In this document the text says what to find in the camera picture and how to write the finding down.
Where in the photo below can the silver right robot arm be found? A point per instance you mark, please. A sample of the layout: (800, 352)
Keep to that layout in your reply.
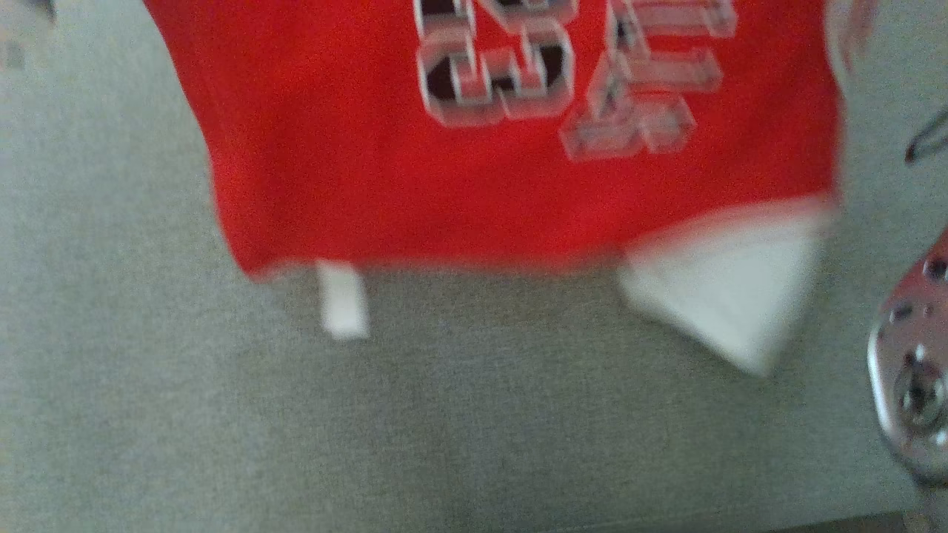
(915, 370)

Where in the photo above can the grey fabric sofa seat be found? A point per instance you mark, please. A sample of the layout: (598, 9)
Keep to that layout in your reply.
(444, 414)

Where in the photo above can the red basketball jersey white trim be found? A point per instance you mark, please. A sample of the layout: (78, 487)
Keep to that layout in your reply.
(333, 163)

